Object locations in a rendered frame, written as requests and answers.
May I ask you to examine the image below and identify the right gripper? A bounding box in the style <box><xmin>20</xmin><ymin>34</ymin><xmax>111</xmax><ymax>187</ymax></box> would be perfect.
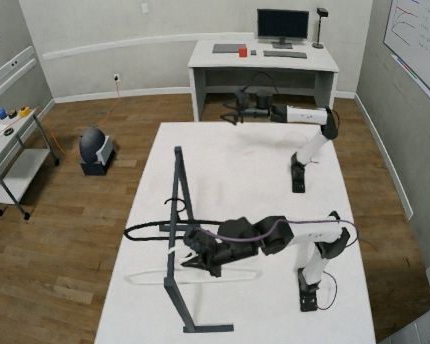
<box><xmin>220</xmin><ymin>91</ymin><xmax>257</xmax><ymax>126</ymax></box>

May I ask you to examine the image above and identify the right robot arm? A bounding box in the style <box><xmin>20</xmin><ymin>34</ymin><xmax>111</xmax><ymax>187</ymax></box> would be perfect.
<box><xmin>254</xmin><ymin>90</ymin><xmax>338</xmax><ymax>193</ymax></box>

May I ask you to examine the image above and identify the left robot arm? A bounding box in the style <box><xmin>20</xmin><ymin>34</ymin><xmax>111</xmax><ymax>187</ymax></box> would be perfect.
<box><xmin>217</xmin><ymin>211</ymin><xmax>351</xmax><ymax>312</ymax></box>

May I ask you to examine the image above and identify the black hanger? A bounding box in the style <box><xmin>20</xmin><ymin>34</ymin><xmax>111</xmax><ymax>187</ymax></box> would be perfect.
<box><xmin>124</xmin><ymin>197</ymin><xmax>222</xmax><ymax>241</ymax></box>

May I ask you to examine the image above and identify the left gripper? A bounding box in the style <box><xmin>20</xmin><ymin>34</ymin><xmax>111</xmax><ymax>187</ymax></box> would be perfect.
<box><xmin>180</xmin><ymin>231</ymin><xmax>237</xmax><ymax>278</ymax></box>

